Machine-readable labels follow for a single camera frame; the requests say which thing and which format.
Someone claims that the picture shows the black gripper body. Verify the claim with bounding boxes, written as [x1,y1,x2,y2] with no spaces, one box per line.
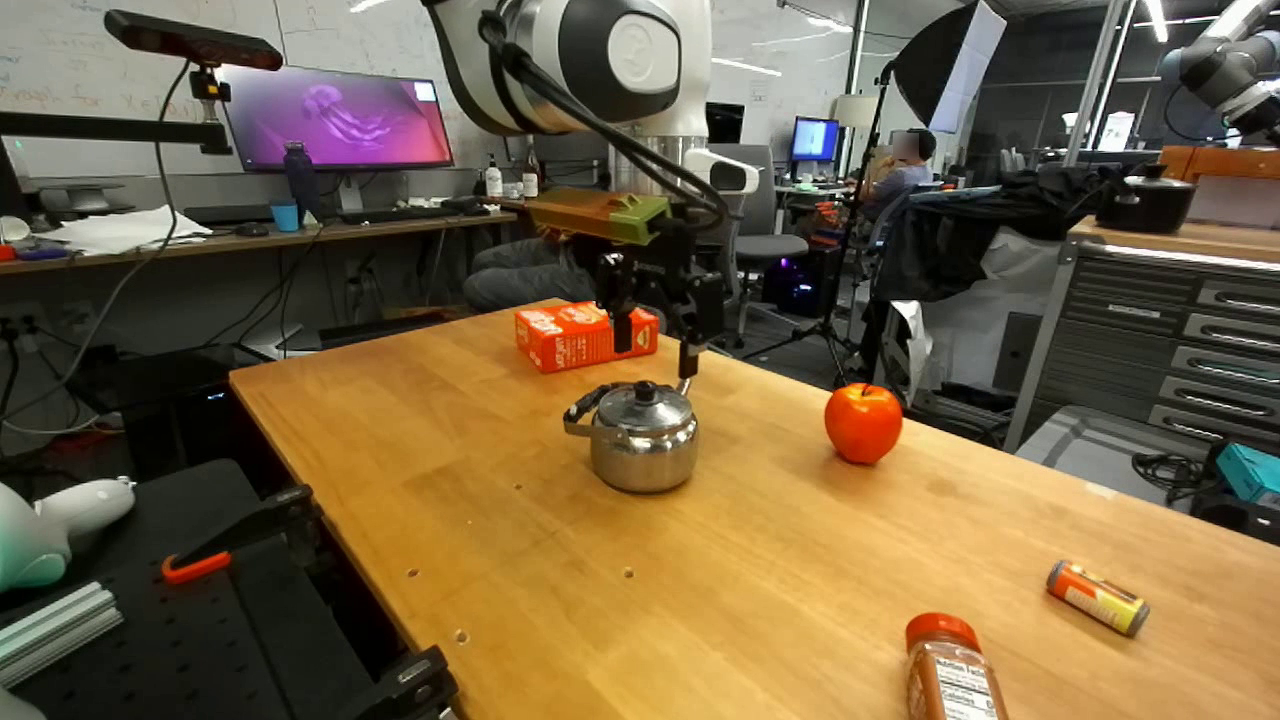
[585,227,732,315]

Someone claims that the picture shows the orange cracker box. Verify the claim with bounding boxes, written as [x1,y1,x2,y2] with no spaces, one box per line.
[512,294,666,374]

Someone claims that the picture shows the red apple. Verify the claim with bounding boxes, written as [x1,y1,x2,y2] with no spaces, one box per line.
[819,381,910,473]

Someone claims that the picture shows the small blue background monitor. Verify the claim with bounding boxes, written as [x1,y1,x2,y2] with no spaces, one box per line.
[788,113,847,166]

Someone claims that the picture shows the seated person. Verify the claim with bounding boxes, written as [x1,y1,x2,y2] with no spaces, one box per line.
[856,125,939,222]

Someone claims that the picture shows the black cloth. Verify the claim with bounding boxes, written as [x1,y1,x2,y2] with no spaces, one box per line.
[878,155,1136,304]

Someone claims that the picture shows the black photo light reflector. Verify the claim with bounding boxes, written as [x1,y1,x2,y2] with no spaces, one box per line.
[890,0,1014,136]

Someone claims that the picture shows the monitor with purple screen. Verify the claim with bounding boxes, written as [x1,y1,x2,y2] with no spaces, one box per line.
[216,63,455,175]

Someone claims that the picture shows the wooden desk shelf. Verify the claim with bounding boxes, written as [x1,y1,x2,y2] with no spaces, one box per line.
[0,213,515,274]

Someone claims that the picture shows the spice bottle with orange cap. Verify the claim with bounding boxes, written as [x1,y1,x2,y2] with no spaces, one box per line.
[899,609,1014,720]

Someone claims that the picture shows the black clamp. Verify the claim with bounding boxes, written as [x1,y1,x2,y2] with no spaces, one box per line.
[354,644,463,720]

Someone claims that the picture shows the grey drawer cabinet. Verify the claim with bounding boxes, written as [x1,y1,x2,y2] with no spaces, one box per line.
[1003,217,1280,456]

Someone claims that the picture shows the black perforated table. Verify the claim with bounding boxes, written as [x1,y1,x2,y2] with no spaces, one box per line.
[0,456,405,720]

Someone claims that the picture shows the white papers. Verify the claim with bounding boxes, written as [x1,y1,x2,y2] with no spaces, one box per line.
[51,203,216,255]

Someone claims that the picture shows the teal box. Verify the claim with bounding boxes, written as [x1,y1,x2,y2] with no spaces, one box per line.
[1213,435,1280,512]

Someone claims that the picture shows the white and green plush toy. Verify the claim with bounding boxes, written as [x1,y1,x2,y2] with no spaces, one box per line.
[0,473,140,594]

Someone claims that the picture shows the aluminium extrusion bar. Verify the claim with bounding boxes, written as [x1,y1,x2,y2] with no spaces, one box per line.
[0,577,127,691]

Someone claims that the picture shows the green and orange wrist camera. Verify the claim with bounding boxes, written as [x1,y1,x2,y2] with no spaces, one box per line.
[512,187,672,253]

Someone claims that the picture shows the silver teapot with black handle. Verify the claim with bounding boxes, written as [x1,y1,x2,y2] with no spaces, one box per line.
[561,374,704,501]

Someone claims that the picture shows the thin black camera cable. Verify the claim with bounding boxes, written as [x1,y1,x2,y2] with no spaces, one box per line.
[23,63,197,404]

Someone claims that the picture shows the clamp with orange handle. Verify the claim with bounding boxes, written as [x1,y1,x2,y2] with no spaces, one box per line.
[157,484,317,592]

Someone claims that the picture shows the black bar camera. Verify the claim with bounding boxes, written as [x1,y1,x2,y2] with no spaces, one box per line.
[101,8,289,74]

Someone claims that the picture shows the black camera boom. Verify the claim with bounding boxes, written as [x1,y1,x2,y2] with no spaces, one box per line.
[0,109,232,155]

